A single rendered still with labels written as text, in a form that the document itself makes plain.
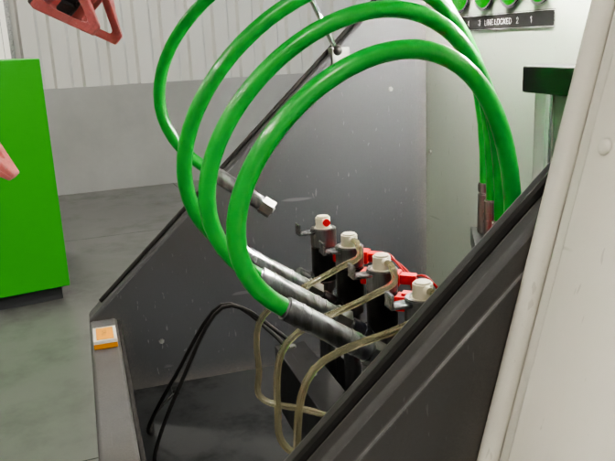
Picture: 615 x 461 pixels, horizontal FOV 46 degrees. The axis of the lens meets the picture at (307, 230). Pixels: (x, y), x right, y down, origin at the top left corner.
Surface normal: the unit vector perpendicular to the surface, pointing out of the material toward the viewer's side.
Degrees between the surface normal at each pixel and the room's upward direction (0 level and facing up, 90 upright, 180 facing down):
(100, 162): 90
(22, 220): 90
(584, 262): 76
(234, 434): 0
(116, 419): 0
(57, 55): 90
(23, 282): 90
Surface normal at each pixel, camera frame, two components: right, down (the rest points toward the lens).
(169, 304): 0.30, 0.23
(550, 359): -0.94, -0.11
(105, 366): -0.04, -0.97
